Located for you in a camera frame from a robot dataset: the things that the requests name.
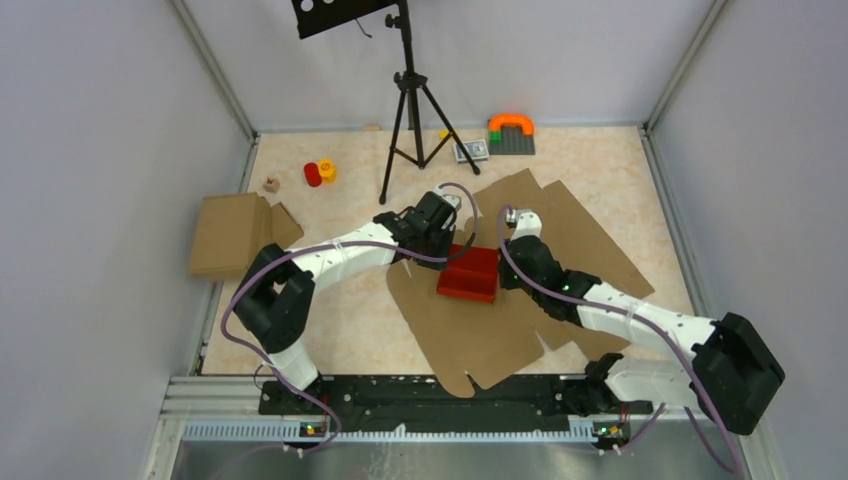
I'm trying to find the orange arch toy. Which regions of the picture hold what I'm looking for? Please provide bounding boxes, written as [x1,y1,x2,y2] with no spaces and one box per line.
[488,113,535,136]

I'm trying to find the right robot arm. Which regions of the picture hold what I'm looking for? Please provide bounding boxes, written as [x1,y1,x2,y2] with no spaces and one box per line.
[499,235,786,435]

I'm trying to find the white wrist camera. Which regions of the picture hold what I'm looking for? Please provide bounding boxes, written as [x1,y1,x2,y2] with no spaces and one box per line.
[505,208,543,241]
[432,187,463,213]

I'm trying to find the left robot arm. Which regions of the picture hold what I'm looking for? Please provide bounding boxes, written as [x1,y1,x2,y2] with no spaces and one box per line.
[228,188,462,414]

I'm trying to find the purple cable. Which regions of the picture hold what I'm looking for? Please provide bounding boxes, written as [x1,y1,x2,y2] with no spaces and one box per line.
[219,181,482,458]
[496,203,747,478]

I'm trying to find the folded brown cardboard box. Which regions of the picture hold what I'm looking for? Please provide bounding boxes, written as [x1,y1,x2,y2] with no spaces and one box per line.
[188,192,304,282]

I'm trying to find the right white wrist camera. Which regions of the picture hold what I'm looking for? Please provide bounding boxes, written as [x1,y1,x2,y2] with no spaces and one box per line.
[505,208,543,241]

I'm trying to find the yellow toy block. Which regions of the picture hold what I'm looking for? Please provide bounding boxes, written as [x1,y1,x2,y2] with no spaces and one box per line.
[318,158,337,183]

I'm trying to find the large flat cardboard sheet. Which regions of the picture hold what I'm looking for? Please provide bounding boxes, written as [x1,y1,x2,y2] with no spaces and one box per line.
[386,169,654,398]

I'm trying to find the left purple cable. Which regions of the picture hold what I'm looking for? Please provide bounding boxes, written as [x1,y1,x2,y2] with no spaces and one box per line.
[219,181,482,458]

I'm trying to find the red paper box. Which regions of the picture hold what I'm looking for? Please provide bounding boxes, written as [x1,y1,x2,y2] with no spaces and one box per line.
[436,247,499,304]

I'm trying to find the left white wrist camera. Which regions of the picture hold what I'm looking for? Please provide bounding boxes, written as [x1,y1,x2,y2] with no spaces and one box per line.
[432,187,463,213]

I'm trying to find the red cylinder toy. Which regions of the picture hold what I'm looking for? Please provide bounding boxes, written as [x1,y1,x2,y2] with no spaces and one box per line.
[303,162,323,188]

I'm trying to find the black perforated plate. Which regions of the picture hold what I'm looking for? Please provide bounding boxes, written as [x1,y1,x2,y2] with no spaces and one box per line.
[291,0,396,39]

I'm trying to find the playing card deck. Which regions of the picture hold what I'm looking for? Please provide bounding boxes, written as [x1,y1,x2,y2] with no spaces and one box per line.
[454,140,490,164]

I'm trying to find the small wooden cube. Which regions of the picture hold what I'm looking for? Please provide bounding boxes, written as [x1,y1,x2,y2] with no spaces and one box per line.
[262,176,281,193]

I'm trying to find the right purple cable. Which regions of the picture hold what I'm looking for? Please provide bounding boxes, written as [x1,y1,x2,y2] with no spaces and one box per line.
[496,203,747,478]

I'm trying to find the black camera tripod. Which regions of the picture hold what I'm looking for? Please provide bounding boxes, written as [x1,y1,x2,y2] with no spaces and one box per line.
[378,1,481,205]

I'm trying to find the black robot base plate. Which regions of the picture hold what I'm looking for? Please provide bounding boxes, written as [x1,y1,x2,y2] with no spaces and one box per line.
[258,374,654,433]

